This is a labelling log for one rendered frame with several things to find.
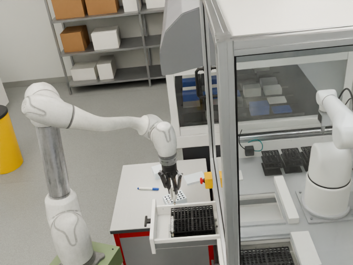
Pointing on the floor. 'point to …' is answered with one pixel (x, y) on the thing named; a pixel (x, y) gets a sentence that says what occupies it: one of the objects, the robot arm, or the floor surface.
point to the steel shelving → (125, 73)
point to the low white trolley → (139, 243)
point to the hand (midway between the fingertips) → (173, 193)
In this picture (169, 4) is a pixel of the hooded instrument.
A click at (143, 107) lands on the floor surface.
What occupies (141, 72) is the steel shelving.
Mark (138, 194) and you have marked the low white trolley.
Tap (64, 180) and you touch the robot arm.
